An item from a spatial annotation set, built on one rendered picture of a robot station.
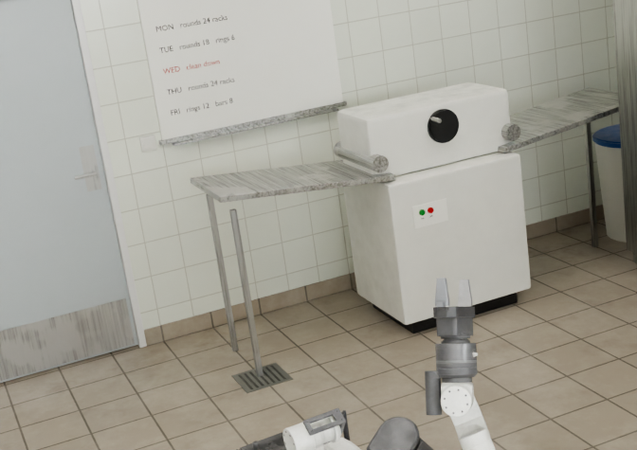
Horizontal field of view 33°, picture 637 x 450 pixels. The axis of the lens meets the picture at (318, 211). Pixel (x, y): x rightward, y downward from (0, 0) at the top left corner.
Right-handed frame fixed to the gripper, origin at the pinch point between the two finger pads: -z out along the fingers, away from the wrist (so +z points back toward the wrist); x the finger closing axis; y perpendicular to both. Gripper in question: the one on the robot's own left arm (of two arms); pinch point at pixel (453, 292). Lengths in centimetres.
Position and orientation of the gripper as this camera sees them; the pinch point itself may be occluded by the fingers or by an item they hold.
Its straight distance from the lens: 235.3
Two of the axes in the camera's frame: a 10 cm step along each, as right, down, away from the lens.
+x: -5.7, -0.8, -8.2
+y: -8.2, 0.9, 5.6
